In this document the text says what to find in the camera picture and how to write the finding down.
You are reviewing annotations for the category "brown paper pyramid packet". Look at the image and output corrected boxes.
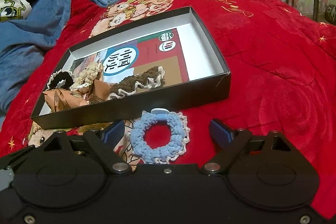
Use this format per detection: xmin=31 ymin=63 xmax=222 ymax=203
xmin=43 ymin=88 xmax=88 ymax=113
xmin=88 ymin=72 xmax=114 ymax=103

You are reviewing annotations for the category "light blue crochet scrunchie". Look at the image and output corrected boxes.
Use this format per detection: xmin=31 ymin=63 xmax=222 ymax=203
xmin=128 ymin=108 xmax=190 ymax=164

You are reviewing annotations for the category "cream crochet scrunchie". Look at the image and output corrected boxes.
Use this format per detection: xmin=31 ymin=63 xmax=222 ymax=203
xmin=70 ymin=62 xmax=102 ymax=93

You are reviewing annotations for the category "black crochet scrunchie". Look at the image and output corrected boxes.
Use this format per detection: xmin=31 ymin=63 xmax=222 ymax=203
xmin=47 ymin=69 xmax=74 ymax=90

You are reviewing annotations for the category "brown crochet scrunchie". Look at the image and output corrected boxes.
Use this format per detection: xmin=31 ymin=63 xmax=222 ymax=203
xmin=108 ymin=66 xmax=165 ymax=100

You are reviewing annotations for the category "colourful printed book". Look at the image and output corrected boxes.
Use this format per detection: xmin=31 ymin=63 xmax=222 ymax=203
xmin=70 ymin=28 xmax=189 ymax=85

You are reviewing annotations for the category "blue fleece blanket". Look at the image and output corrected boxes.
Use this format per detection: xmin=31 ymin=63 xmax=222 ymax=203
xmin=1 ymin=0 xmax=108 ymax=116

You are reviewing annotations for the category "brown patterned ball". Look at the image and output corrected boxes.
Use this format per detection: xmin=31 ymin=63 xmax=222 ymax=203
xmin=325 ymin=5 xmax=336 ymax=25

